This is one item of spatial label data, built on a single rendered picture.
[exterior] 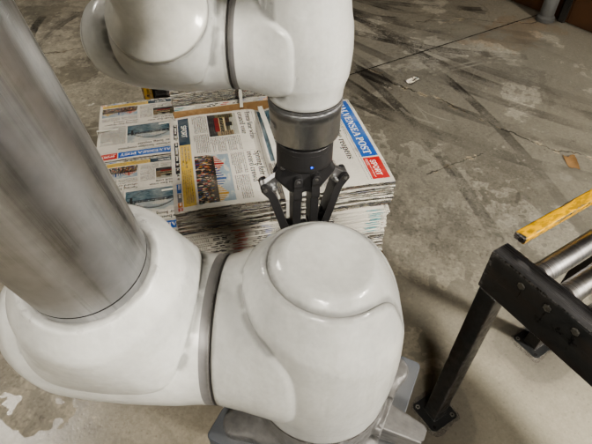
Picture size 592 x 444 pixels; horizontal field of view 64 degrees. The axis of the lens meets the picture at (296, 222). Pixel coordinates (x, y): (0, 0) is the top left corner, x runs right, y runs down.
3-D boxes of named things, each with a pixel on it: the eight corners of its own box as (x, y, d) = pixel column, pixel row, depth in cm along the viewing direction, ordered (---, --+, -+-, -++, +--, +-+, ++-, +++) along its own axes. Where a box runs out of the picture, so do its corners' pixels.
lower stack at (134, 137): (136, 355, 174) (84, 246, 132) (135, 214, 227) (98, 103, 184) (217, 338, 179) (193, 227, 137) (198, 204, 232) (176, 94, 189)
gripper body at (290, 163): (328, 114, 64) (325, 167, 71) (266, 122, 63) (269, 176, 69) (344, 145, 59) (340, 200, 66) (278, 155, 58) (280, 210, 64)
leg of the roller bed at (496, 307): (422, 408, 160) (476, 285, 112) (434, 399, 163) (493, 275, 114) (434, 423, 157) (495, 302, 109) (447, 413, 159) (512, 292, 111)
